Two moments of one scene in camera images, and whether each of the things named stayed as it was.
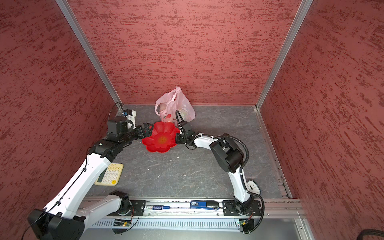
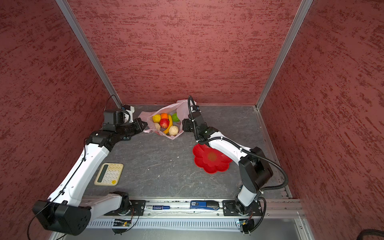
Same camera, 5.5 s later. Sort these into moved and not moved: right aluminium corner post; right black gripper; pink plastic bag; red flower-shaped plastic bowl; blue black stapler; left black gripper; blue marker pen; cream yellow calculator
Moved: pink plastic bag; left black gripper; red flower-shaped plastic bowl; right black gripper
Not moved: right aluminium corner post; cream yellow calculator; blue black stapler; blue marker pen
